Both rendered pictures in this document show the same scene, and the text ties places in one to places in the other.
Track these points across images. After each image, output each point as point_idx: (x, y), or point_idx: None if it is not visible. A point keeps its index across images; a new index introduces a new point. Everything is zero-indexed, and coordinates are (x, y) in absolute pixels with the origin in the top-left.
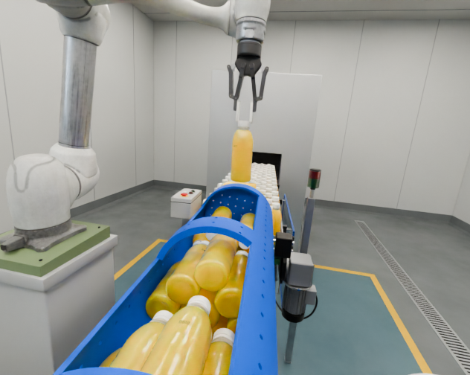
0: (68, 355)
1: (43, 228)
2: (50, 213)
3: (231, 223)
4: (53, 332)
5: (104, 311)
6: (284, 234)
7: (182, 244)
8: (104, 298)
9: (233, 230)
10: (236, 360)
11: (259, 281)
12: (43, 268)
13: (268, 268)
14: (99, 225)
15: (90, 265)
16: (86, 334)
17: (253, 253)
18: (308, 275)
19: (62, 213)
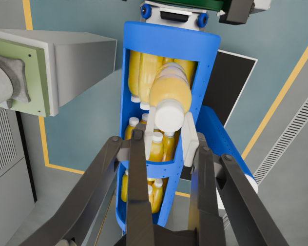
0: (83, 84)
1: (9, 97)
2: (2, 98)
3: (158, 171)
4: (72, 97)
5: (80, 55)
6: (242, 4)
7: (124, 107)
8: (75, 56)
9: (159, 177)
10: (159, 221)
11: (170, 193)
12: (47, 114)
13: (179, 174)
14: (25, 49)
15: (56, 74)
16: (82, 71)
17: (170, 183)
18: (256, 11)
19: (4, 88)
